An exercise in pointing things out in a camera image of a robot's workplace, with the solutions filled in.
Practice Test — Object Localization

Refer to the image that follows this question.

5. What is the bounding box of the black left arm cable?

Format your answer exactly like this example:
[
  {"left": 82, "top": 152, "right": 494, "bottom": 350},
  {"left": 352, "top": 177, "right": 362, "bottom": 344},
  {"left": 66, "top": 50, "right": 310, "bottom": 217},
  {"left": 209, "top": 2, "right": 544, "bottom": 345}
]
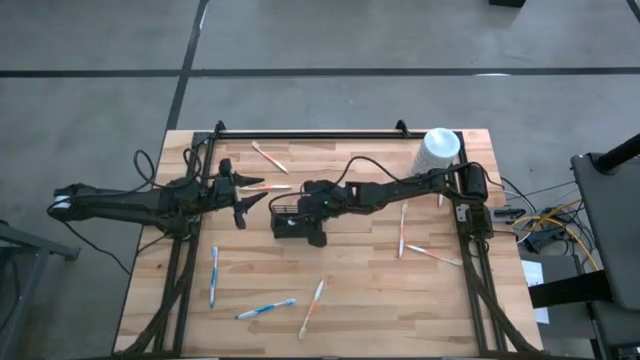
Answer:
[{"left": 132, "top": 147, "right": 205, "bottom": 194}]

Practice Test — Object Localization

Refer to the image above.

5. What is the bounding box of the white wipes canister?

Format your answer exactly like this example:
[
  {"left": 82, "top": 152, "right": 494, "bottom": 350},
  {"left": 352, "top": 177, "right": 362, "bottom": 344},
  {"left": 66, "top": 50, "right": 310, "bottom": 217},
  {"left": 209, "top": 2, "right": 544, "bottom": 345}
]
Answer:
[{"left": 408, "top": 127, "right": 462, "bottom": 177}]

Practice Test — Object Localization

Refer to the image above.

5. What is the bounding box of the blue power strip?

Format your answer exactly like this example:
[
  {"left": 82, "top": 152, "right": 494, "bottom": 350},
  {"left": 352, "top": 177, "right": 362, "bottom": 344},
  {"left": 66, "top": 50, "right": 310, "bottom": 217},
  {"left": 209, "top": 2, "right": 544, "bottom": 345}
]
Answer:
[{"left": 524, "top": 227, "right": 566, "bottom": 254}]

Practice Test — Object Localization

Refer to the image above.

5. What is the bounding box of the white paper sheet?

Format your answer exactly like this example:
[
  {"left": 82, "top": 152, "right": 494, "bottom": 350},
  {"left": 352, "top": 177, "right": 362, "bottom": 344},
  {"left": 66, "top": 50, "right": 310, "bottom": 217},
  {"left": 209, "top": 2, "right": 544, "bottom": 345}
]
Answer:
[{"left": 522, "top": 258, "right": 551, "bottom": 325}]

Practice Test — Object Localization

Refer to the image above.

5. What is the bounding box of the yellow cable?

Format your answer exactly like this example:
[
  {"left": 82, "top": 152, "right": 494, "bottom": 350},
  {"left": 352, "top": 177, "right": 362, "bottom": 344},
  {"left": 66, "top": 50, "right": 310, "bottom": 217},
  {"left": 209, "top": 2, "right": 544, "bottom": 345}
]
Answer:
[{"left": 512, "top": 198, "right": 601, "bottom": 274}]

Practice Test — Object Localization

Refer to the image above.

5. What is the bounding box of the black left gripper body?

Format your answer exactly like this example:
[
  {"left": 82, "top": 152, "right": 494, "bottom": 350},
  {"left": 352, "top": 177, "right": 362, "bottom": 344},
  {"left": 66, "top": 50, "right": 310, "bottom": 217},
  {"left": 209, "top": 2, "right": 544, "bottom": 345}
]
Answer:
[{"left": 207, "top": 158, "right": 248, "bottom": 230}]

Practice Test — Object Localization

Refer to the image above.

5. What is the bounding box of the black trailing cable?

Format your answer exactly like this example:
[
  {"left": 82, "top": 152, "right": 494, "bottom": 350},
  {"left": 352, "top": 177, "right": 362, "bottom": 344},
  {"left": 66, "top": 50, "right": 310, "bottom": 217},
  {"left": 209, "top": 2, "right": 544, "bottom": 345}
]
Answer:
[{"left": 62, "top": 219, "right": 134, "bottom": 277}]

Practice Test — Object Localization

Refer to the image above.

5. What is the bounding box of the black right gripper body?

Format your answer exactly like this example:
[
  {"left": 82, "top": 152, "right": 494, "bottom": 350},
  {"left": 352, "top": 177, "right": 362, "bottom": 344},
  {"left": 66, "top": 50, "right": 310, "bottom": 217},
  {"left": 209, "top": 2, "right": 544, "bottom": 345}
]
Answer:
[{"left": 298, "top": 178, "right": 351, "bottom": 249}]

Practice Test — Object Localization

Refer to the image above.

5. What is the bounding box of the black pole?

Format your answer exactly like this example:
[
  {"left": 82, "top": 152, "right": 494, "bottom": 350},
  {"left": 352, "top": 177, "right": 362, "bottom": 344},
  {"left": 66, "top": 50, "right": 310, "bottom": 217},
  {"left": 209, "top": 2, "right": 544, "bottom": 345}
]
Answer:
[{"left": 593, "top": 132, "right": 640, "bottom": 175}]

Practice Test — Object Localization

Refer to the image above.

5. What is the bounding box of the blue and white toothbrush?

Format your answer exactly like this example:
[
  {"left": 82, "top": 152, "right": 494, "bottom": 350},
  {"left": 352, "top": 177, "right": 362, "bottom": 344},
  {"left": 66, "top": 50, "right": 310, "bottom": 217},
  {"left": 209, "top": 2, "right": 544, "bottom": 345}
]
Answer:
[
  {"left": 209, "top": 245, "right": 220, "bottom": 310},
  {"left": 234, "top": 298, "right": 297, "bottom": 321}
]

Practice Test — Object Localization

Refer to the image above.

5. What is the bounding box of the grey metal stand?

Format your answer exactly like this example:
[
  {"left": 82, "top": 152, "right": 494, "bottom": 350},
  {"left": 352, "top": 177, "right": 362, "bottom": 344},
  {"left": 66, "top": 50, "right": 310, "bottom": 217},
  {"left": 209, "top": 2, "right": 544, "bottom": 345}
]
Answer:
[{"left": 0, "top": 218, "right": 81, "bottom": 351}]

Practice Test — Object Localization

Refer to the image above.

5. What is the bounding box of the black wire caddy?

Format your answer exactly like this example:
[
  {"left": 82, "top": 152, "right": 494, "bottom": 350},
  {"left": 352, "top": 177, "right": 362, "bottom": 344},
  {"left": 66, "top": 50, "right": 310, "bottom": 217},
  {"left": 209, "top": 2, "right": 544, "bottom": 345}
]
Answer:
[{"left": 270, "top": 202, "right": 326, "bottom": 240}]

